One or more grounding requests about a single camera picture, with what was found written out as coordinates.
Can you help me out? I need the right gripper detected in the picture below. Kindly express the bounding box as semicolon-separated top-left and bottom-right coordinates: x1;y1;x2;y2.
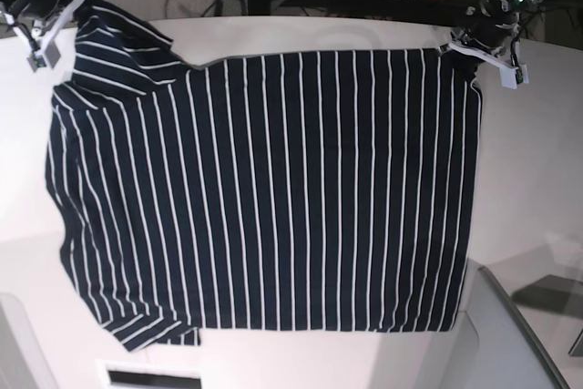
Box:
5;0;86;71

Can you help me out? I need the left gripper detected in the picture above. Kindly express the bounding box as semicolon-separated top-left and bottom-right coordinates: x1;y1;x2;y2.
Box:
440;0;529;87

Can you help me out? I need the navy white striped t-shirt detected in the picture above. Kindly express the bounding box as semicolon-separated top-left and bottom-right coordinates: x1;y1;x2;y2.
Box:
46;0;483;352

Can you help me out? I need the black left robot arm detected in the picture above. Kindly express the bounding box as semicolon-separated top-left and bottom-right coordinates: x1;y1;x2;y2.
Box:
441;0;544;89

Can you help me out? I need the grey monitor edge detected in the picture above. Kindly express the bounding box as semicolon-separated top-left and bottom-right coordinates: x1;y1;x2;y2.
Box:
467;267;568;388

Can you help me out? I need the white slotted box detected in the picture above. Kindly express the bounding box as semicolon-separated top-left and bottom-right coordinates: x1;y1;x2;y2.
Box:
96;361;203;389

